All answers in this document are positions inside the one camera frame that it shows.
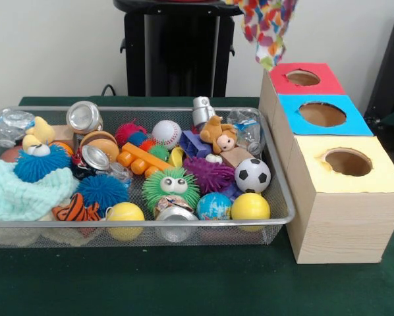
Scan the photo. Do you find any brown plush teddy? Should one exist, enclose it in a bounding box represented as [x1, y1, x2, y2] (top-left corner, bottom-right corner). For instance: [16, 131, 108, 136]
[199, 115, 239, 153]

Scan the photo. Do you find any heart print cloth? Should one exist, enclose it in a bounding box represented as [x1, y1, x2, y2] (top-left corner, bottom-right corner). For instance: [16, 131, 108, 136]
[233, 0, 298, 71]

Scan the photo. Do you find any mint green cloth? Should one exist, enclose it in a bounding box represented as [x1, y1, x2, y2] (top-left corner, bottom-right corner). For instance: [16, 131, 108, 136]
[0, 158, 79, 223]

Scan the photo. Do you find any clear mesh bin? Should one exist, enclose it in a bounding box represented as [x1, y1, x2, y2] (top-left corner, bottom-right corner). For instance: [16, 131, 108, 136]
[0, 106, 296, 250]

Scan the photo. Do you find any wooden box with three holes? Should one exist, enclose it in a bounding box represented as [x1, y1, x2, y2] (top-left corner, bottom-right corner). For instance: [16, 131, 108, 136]
[258, 63, 394, 265]

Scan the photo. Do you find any green spiky ball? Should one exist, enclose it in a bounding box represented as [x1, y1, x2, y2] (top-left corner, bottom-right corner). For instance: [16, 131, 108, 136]
[142, 167, 201, 213]

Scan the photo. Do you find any silver toy robot figure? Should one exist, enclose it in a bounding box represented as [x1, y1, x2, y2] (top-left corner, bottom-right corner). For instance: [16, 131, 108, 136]
[192, 96, 216, 129]

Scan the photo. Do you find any small globe ball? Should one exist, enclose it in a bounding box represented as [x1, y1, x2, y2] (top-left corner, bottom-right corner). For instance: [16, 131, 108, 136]
[196, 192, 233, 221]

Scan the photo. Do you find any orange bumpy toy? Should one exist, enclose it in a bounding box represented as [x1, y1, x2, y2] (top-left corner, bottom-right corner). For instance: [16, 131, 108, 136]
[117, 142, 175, 177]

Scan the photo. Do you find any black and white soccer ball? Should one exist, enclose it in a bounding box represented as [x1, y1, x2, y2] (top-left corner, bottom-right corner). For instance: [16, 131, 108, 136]
[235, 158, 271, 194]

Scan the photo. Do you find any yellow ball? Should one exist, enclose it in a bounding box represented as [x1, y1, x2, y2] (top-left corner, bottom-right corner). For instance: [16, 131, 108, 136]
[106, 201, 145, 240]
[231, 192, 271, 232]

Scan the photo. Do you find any blue spiky ball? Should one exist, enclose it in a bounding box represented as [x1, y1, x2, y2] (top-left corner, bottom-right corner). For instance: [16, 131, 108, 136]
[14, 144, 71, 184]
[76, 174, 129, 215]

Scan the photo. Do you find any dark green table cloth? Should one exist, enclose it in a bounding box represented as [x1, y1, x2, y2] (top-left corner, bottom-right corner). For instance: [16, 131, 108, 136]
[0, 96, 394, 316]

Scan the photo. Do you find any orange tiger plush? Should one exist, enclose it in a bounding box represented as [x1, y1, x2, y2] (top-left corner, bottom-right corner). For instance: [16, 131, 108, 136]
[52, 193, 109, 223]

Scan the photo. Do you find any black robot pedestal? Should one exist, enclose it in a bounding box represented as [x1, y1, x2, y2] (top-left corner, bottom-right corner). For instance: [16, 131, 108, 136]
[113, 0, 252, 98]

